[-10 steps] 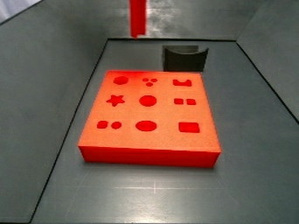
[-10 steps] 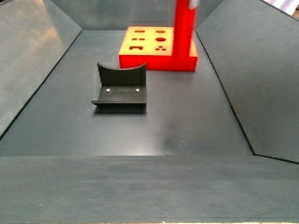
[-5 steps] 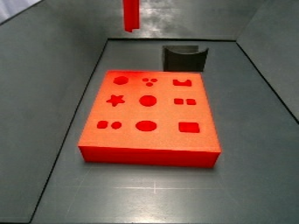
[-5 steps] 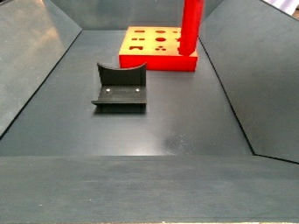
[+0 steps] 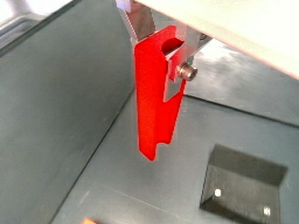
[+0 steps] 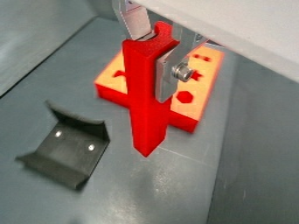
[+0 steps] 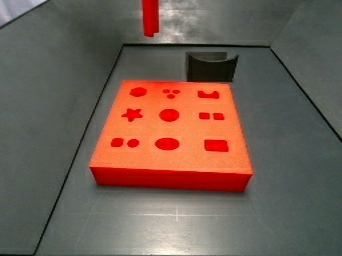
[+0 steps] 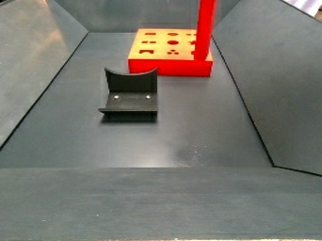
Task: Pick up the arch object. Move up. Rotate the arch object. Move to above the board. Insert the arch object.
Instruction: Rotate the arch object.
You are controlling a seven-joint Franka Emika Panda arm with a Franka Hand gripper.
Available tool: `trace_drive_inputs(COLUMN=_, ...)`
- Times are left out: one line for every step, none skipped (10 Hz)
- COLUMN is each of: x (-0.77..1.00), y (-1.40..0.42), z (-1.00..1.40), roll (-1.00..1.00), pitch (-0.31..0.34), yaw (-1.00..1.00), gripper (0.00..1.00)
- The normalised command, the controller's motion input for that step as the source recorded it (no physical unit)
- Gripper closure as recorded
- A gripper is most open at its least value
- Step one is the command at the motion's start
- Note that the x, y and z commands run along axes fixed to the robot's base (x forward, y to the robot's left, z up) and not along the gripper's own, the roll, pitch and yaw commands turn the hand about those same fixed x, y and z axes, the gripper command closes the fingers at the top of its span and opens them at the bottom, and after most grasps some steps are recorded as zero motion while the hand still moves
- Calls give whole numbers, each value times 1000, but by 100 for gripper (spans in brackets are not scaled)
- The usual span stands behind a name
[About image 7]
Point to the red arch block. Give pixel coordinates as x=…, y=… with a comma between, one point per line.
x=150, y=8

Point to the red shape sorter board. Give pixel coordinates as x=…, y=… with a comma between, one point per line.
x=173, y=136

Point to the black curved holder bracket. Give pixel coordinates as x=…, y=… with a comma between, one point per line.
x=210, y=66

